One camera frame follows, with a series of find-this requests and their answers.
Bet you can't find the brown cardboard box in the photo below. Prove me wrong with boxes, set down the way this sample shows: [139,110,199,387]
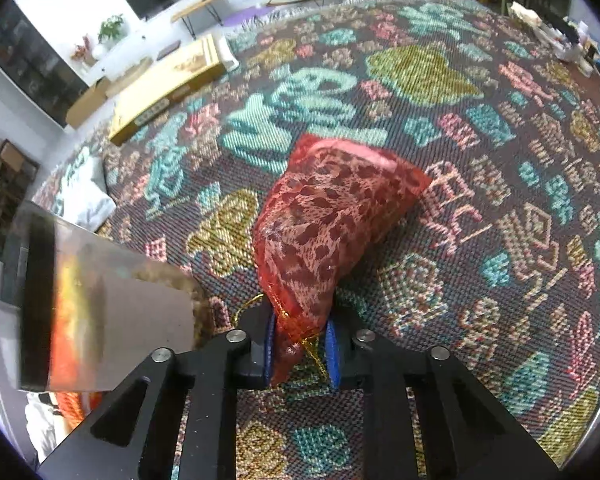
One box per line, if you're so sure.
[65,77,111,128]

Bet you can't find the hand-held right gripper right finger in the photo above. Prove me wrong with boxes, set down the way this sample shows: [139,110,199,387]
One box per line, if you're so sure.
[325,310,561,480]

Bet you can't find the white crumpled cloth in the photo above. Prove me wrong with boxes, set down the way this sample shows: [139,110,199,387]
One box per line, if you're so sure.
[60,155,117,233]

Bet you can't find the green potted plant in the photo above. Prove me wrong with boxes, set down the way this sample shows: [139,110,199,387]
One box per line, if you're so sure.
[97,14,126,43]

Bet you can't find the flat yellow box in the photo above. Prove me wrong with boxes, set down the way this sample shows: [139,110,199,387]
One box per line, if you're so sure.
[109,34,231,146]

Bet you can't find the white television cabinet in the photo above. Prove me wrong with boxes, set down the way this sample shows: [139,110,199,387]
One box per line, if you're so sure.
[75,0,281,83]

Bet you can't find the red potted flowers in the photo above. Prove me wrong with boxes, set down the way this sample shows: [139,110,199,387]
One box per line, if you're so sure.
[72,35,98,66]

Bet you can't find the black glass cabinet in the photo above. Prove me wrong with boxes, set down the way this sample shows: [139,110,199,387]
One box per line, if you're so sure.
[0,0,88,128]

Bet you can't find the clear plastic storage bin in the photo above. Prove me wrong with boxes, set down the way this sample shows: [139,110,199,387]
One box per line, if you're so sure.
[2,200,216,393]

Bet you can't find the pile of small bottles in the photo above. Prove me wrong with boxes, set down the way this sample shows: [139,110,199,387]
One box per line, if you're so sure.
[542,12,600,76]

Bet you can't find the beige cloth bundle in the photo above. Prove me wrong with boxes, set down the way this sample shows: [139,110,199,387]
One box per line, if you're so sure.
[510,2,546,28]

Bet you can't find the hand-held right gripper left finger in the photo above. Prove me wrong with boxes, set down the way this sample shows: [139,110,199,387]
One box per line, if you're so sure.
[39,305,281,480]

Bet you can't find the small white cloth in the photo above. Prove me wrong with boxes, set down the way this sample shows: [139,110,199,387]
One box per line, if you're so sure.
[215,35,241,73]

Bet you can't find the colourful patterned woven blanket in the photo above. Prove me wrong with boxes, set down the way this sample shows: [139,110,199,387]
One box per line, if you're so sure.
[30,0,600,480]

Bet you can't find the red leopard print mesh pouch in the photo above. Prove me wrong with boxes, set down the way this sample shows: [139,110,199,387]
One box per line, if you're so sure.
[252,134,433,387]

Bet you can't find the wooden coffee table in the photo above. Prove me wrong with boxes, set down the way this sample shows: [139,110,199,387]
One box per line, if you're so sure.
[171,0,226,41]

